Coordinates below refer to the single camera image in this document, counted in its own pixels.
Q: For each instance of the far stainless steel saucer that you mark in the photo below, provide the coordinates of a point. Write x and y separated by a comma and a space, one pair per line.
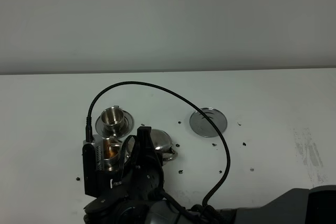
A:
120, 133

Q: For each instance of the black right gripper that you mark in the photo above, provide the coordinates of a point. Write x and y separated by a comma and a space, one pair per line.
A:
139, 174

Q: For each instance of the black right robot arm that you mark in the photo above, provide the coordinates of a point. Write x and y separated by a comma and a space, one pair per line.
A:
315, 205

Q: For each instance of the stainless steel teacup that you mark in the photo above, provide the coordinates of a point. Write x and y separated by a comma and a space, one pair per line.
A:
111, 153
113, 117

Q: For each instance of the far stainless steel teacup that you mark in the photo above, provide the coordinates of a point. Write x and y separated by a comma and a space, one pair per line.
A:
113, 117

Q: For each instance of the stainless steel teapot coaster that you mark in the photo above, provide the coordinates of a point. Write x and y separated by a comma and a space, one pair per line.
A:
201, 126

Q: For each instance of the near stainless steel teacup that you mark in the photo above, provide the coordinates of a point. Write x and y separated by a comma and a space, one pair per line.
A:
111, 153

